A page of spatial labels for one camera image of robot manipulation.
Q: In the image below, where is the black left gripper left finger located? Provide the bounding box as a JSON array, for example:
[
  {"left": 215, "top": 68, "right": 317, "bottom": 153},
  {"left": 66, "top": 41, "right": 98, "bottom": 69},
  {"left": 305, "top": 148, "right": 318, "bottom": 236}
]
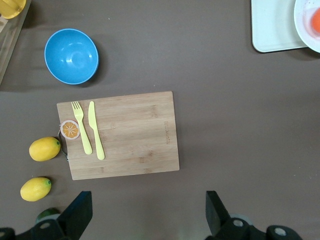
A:
[{"left": 0, "top": 190, "right": 94, "bottom": 240}]

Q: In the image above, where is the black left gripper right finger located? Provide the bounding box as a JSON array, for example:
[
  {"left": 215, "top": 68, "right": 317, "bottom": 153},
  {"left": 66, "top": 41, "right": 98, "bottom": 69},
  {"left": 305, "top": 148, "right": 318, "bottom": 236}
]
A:
[{"left": 204, "top": 190, "right": 301, "bottom": 240}]

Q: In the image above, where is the white round plate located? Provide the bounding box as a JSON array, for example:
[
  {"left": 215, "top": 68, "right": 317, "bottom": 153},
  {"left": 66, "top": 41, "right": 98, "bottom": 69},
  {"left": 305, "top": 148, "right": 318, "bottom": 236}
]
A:
[{"left": 293, "top": 0, "right": 320, "bottom": 54}]

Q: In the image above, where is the orange fruit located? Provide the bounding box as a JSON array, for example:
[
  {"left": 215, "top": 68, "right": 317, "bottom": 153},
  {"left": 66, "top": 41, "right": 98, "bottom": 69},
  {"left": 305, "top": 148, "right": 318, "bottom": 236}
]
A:
[{"left": 310, "top": 7, "right": 320, "bottom": 36}]

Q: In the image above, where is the dark green lime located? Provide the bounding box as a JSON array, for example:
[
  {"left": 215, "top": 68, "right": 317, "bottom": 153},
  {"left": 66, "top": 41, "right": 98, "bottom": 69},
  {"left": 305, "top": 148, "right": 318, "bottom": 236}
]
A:
[{"left": 35, "top": 207, "right": 61, "bottom": 224}]

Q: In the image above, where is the yellow lemon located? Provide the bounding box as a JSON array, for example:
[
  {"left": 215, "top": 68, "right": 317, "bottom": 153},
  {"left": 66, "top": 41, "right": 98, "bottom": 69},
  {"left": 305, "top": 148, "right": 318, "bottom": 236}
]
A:
[
  {"left": 19, "top": 176, "right": 53, "bottom": 203},
  {"left": 28, "top": 136, "right": 62, "bottom": 163}
]

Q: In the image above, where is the yellow plastic fork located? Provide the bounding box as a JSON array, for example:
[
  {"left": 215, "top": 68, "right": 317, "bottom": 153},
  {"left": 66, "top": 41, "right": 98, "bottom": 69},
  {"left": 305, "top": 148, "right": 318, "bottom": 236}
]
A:
[{"left": 70, "top": 100, "right": 94, "bottom": 156}]

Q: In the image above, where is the round orange slice tag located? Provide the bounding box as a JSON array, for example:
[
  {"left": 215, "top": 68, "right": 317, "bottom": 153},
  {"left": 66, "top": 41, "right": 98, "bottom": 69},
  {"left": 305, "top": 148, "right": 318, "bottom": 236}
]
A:
[{"left": 60, "top": 119, "right": 82, "bottom": 141}]

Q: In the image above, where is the yellow plastic knife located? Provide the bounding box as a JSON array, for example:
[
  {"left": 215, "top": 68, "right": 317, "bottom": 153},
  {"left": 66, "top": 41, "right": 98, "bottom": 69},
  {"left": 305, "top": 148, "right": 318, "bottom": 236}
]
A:
[{"left": 87, "top": 100, "right": 106, "bottom": 161}]

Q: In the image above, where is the wooden cutting board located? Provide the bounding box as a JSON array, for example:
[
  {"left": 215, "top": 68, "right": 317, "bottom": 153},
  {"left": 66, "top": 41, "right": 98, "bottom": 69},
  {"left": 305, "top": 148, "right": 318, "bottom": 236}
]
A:
[{"left": 56, "top": 90, "right": 181, "bottom": 181}]

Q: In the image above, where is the blue bowl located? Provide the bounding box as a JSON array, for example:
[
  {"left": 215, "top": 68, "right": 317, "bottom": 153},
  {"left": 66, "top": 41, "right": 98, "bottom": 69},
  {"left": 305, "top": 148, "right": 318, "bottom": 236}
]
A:
[{"left": 44, "top": 27, "right": 100, "bottom": 86}]

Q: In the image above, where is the wooden peg rack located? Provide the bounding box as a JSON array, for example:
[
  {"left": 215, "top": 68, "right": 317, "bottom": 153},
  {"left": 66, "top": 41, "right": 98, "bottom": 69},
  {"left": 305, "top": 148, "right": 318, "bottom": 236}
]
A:
[{"left": 0, "top": 0, "right": 32, "bottom": 86}]

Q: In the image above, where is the cream bear print tray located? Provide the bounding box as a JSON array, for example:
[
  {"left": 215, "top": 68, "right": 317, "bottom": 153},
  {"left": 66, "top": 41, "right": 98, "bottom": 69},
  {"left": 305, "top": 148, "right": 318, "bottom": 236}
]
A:
[{"left": 250, "top": 0, "right": 311, "bottom": 54}]

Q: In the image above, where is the yellow cup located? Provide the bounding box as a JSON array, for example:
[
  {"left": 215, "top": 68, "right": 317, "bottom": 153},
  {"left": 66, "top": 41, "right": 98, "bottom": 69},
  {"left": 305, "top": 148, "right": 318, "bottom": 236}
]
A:
[{"left": 0, "top": 0, "right": 27, "bottom": 20}]

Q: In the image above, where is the thin board hanging cord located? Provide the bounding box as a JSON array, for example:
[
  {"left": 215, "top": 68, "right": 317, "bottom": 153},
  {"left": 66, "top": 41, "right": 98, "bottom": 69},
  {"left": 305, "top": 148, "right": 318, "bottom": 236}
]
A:
[{"left": 57, "top": 124, "right": 70, "bottom": 163}]

